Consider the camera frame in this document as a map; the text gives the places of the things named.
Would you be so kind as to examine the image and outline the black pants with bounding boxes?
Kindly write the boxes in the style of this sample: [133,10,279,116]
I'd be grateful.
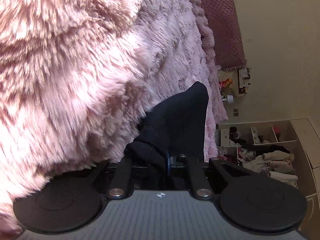
[124,81,209,170]

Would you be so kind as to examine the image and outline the hanging coats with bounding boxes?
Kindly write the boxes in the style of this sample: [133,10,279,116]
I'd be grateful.
[238,145,298,187]

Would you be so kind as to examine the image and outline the white table lamp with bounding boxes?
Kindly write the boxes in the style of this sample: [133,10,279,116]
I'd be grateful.
[222,95,234,104]

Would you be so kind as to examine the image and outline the red snack bag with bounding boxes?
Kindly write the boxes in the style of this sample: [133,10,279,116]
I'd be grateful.
[219,77,233,89]

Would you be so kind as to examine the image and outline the white open wardrobe shelf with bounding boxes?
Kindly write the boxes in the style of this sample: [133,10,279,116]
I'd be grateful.
[216,119,319,239]

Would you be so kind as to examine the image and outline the pink fluffy blanket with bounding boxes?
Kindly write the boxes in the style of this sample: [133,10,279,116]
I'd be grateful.
[1,0,227,239]

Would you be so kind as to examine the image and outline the quilted pink headboard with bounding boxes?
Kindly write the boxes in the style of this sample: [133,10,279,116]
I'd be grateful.
[201,0,246,71]

